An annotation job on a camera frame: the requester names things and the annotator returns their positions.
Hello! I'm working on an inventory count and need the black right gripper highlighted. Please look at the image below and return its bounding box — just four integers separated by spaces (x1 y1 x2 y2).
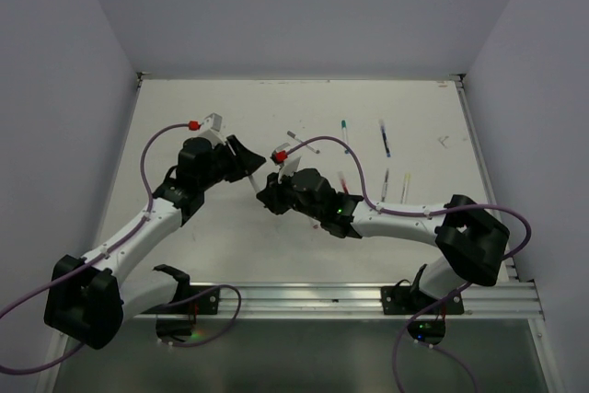
257 165 324 222

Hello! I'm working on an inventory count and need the green capped white marker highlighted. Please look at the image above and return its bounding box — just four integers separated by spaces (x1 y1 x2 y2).
341 120 350 155

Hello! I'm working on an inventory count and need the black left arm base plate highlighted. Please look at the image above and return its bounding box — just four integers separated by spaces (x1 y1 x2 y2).
145 286 220 343

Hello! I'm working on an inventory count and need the dark purple gel pen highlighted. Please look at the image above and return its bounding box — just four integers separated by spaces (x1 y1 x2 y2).
380 168 390 202

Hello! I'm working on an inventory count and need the grey capped white marker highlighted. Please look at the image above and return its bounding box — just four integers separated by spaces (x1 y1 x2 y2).
286 130 322 155

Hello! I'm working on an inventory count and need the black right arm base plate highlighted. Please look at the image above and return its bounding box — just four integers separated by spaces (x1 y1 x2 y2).
380 280 465 346

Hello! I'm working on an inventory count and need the blue gel pen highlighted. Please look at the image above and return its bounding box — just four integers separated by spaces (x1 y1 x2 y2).
378 119 391 158

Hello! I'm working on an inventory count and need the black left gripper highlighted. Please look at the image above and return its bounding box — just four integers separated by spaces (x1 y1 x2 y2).
199 134 265 191

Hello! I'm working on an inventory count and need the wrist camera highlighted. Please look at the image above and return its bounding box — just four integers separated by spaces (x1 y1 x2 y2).
271 143 301 183
197 113 226 147

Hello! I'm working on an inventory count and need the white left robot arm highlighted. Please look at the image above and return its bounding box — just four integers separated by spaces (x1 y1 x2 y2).
43 135 266 350

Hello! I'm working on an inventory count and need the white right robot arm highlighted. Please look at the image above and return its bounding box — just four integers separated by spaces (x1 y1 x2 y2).
257 168 510 313

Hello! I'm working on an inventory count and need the aluminium front mounting rail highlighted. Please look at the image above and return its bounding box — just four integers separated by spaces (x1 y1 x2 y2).
59 280 547 320

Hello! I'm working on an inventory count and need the black white marker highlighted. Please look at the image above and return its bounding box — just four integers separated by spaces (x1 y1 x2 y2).
248 175 260 194

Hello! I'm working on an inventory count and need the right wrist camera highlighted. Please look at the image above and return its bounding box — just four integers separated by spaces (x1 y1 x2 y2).
271 143 301 183

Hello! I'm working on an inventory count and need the aluminium table edge rail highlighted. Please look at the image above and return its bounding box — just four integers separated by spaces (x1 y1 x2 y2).
449 75 521 283

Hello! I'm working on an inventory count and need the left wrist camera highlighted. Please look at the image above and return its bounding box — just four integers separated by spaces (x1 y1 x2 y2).
197 113 226 147

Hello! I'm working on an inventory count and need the red gel pen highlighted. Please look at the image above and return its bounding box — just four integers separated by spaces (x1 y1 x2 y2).
338 171 350 194

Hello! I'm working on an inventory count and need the yellow capped white marker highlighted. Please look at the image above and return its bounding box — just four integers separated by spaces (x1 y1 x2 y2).
400 173 411 204

